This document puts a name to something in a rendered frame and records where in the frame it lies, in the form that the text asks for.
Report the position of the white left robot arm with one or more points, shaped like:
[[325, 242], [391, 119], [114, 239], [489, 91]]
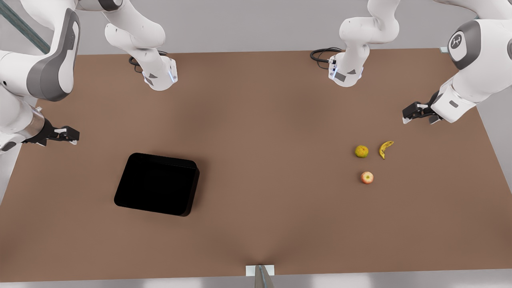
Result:
[[480, 68]]

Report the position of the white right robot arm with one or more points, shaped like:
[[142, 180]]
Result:
[[48, 68]]

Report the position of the red yellow apple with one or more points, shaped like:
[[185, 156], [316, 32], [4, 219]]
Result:
[[367, 177]]

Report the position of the black storage box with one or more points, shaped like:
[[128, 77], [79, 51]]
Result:
[[156, 184]]

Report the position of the yellow spotted banana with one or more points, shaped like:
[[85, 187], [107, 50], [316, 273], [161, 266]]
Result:
[[384, 148]]

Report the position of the green yellow orange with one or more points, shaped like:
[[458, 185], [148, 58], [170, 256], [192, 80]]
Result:
[[361, 151]]

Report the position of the silver frame post foot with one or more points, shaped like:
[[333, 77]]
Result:
[[443, 50], [250, 270]]

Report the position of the silver frame post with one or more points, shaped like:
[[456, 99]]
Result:
[[263, 279], [24, 28]]

